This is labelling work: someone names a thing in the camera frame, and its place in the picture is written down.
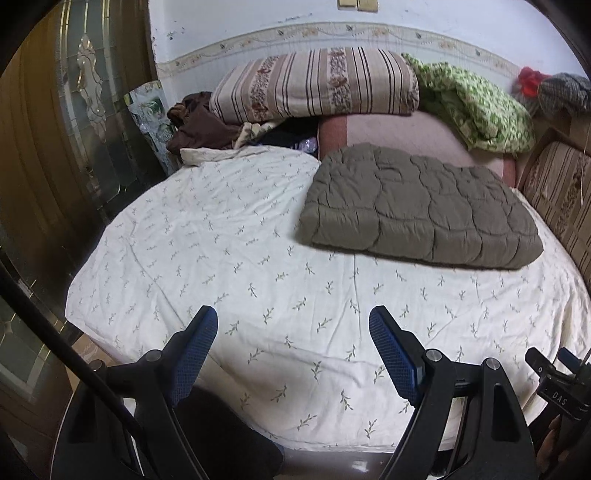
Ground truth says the wooden door with glass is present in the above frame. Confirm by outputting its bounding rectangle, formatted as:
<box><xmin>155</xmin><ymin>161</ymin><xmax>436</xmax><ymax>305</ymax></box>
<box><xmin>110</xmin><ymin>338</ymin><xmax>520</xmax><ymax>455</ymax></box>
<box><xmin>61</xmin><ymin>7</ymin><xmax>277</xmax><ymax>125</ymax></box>
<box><xmin>0</xmin><ymin>0</ymin><xmax>169</xmax><ymax>462</ymax></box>

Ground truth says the houndstooth cloth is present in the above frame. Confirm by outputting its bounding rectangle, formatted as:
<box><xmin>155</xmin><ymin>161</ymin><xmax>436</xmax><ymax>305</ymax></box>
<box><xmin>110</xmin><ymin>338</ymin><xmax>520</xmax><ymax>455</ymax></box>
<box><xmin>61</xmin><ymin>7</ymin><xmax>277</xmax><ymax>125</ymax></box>
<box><xmin>538</xmin><ymin>73</ymin><xmax>591</xmax><ymax>114</ymax></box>

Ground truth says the white leaf print bedsheet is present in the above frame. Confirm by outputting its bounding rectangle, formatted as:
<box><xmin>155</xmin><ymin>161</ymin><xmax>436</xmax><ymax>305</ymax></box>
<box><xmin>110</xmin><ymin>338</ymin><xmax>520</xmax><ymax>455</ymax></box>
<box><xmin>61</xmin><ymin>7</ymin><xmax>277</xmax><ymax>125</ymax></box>
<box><xmin>65</xmin><ymin>147</ymin><xmax>591</xmax><ymax>450</ymax></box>

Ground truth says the striped floral sofa cushion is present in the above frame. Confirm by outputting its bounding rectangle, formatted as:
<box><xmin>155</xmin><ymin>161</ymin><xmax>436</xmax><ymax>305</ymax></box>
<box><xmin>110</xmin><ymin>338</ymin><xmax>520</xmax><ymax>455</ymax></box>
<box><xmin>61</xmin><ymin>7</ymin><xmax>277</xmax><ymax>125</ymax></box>
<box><xmin>517</xmin><ymin>141</ymin><xmax>591</xmax><ymax>278</ymax></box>

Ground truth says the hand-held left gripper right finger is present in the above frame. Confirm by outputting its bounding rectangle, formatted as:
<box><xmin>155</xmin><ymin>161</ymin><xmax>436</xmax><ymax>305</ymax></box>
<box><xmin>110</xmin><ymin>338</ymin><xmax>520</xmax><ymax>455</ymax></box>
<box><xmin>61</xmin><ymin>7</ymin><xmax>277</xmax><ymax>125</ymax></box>
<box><xmin>368</xmin><ymin>305</ymin><xmax>539</xmax><ymax>480</ymax></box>

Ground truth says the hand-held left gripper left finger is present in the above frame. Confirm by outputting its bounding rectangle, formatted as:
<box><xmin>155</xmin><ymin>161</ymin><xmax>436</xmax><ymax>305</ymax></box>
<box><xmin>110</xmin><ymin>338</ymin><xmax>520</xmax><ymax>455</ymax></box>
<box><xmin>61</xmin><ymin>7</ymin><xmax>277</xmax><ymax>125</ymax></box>
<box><xmin>60</xmin><ymin>305</ymin><xmax>219</xmax><ymax>480</ymax></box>

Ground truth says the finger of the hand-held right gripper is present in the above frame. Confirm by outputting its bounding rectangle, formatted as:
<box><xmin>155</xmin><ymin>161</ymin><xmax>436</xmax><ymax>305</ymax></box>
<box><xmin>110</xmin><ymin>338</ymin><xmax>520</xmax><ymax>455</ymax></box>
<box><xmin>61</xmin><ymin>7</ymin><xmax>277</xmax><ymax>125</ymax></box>
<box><xmin>525</xmin><ymin>348</ymin><xmax>555</xmax><ymax>380</ymax></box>

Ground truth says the pink upholstered cushion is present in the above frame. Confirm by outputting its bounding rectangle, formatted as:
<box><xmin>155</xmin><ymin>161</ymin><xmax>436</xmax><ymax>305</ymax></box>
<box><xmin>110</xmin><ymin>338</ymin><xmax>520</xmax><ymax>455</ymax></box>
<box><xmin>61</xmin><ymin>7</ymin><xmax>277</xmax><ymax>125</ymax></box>
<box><xmin>318</xmin><ymin>111</ymin><xmax>517</xmax><ymax>190</ymax></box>

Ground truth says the black cable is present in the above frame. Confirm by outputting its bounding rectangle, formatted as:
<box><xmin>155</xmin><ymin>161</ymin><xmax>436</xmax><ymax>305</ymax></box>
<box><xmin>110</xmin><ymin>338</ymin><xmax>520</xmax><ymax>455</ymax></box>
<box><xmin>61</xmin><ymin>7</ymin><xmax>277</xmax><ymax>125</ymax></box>
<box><xmin>0</xmin><ymin>265</ymin><xmax>158</xmax><ymax>480</ymax></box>

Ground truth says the cream cloth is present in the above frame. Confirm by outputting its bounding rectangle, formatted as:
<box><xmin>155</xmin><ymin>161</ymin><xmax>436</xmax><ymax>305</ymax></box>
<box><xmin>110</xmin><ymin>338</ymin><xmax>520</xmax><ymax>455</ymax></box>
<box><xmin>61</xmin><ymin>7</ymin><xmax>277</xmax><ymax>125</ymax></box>
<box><xmin>233</xmin><ymin>121</ymin><xmax>282</xmax><ymax>149</ymax></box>

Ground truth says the green patterned blanket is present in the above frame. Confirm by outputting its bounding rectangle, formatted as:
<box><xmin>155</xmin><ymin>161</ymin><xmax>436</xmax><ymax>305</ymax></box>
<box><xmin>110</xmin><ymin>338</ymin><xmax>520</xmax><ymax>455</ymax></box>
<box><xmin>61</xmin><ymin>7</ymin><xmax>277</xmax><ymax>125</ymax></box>
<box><xmin>402</xmin><ymin>52</ymin><xmax>536</xmax><ymax>154</ymax></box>

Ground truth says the striped floral pillow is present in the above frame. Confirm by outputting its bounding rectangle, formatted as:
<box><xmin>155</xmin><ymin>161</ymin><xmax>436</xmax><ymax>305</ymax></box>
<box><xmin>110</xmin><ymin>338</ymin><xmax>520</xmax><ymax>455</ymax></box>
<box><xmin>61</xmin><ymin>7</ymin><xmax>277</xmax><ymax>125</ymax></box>
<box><xmin>209</xmin><ymin>48</ymin><xmax>420</xmax><ymax>124</ymax></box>

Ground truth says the red cloth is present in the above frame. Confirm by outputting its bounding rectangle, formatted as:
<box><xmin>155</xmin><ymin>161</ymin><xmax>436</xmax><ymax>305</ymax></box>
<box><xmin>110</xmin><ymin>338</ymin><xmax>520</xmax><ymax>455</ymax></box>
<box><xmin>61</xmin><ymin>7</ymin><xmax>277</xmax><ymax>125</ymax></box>
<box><xmin>516</xmin><ymin>67</ymin><xmax>552</xmax><ymax>99</ymax></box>

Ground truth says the floral plastic bag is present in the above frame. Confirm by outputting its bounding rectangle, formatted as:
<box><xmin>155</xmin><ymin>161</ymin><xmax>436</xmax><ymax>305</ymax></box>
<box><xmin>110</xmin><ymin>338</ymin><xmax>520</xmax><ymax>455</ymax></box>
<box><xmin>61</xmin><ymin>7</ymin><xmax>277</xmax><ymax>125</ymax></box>
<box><xmin>124</xmin><ymin>80</ymin><xmax>178</xmax><ymax>176</ymax></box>

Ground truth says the brown cloth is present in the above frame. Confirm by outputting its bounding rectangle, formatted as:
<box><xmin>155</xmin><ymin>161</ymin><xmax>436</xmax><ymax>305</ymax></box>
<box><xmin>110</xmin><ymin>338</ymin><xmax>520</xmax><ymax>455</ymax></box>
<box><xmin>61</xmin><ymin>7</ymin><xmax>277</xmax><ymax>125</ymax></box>
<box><xmin>166</xmin><ymin>91</ymin><xmax>241</xmax><ymax>155</ymax></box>

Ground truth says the thin white cord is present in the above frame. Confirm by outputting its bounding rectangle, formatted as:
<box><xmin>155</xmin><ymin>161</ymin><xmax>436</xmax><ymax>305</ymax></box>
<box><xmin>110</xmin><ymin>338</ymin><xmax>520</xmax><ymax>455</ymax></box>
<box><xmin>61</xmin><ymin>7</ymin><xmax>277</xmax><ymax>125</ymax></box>
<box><xmin>579</xmin><ymin>134</ymin><xmax>591</xmax><ymax>204</ymax></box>

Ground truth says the olive quilted hooded jacket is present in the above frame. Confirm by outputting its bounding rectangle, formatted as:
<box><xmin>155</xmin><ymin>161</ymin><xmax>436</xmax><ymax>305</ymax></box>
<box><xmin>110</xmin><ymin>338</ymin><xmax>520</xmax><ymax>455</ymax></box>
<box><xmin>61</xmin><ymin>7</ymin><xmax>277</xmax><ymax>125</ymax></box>
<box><xmin>298</xmin><ymin>143</ymin><xmax>544</xmax><ymax>271</ymax></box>

